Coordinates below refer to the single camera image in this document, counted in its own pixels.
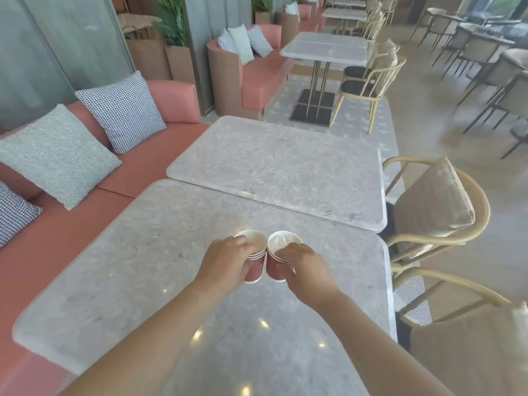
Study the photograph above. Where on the person's left hand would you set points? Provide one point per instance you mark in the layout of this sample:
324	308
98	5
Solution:
220	263

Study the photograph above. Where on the person's right hand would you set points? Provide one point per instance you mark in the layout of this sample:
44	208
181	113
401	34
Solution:
311	274

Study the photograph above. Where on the person's right fingers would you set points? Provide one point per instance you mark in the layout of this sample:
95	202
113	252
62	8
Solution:
291	256

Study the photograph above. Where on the person's left fingers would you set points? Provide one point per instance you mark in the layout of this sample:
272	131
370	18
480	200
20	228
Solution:
244	248

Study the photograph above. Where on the red paper cup stack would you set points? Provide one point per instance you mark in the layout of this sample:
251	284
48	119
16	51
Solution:
274	270
253	272

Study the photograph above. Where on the person's right forearm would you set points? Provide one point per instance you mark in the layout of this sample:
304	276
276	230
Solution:
371	350

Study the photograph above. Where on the person's left forearm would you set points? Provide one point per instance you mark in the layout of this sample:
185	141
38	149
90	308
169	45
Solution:
144	346

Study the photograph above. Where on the grey marble table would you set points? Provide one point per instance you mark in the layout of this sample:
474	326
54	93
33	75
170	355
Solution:
280	169

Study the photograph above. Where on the pink bench sofa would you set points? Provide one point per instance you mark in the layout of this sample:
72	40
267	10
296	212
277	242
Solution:
136	169

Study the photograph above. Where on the wooden armchair with beige cushion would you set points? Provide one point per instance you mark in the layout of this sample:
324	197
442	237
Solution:
437	202
462	350

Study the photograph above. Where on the pink sofa with rattan end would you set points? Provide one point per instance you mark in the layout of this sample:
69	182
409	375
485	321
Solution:
291	20
260	78

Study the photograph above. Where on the wooden armchair with dark seat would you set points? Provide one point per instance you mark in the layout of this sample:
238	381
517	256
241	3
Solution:
381	57
367	88

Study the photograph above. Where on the brown planter box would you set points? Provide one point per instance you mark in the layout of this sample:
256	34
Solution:
180	63

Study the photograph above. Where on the small pale green cushion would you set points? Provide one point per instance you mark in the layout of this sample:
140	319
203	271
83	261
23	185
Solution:
241	44

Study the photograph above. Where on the small houndstooth cushion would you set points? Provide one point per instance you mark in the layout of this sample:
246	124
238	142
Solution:
260	41
225	41

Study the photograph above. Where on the pale green woven cushion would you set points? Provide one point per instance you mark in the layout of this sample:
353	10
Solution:
57	156

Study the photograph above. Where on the marble table with metal legs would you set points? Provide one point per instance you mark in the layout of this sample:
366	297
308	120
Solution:
344	14
324	49

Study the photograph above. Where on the brown paper bag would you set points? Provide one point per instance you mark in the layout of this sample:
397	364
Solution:
144	53

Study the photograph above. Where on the green potted plant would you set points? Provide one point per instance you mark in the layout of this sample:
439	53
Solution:
173	20
261	3

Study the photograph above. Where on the dark framed beige chair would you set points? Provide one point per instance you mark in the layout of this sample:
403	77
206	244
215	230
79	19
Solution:
437	24
520	136
501	84

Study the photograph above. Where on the dark glossy table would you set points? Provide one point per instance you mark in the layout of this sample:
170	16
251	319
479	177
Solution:
484	30

